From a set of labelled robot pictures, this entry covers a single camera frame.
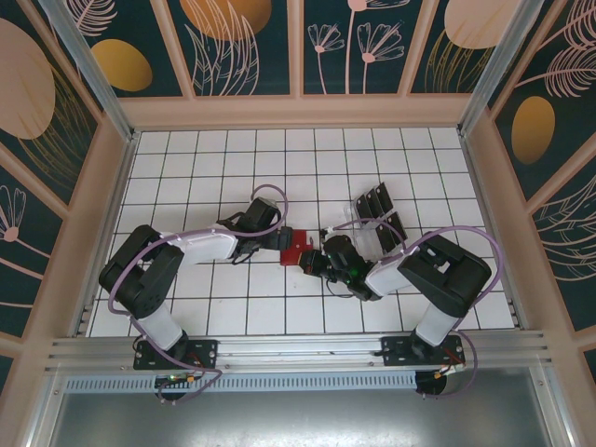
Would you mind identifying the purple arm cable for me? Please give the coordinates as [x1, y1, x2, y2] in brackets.
[107, 183, 290, 406]
[325, 218, 507, 401]

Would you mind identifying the aluminium table side rail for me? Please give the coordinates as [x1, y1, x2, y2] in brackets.
[72, 129, 143, 337]
[458, 129, 530, 330]

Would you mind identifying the aluminium mounting rail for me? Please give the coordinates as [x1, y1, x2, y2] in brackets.
[44, 329, 555, 373]

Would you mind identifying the thin black right gripper cable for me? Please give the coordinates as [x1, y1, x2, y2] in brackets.
[324, 277, 356, 299]

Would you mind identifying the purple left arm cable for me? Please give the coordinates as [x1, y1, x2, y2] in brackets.
[107, 183, 290, 406]

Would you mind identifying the aluminium frame post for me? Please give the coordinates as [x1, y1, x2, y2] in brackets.
[39, 0, 141, 143]
[455, 0, 544, 136]

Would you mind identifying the grey metal panel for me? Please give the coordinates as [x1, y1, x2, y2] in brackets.
[27, 367, 574, 447]

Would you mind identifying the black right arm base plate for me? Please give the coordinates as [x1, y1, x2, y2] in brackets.
[380, 335, 467, 369]

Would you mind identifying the red leather card holder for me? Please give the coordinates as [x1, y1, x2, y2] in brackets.
[278, 227, 314, 267]

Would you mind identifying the tray of black blocks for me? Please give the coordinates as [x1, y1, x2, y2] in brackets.
[342, 181, 411, 257]

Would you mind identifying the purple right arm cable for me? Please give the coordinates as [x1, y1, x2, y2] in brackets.
[325, 218, 507, 401]

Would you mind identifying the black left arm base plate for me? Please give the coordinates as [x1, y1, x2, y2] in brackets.
[133, 338, 220, 372]

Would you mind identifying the grey slotted cable duct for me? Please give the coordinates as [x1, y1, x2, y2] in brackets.
[62, 371, 418, 393]

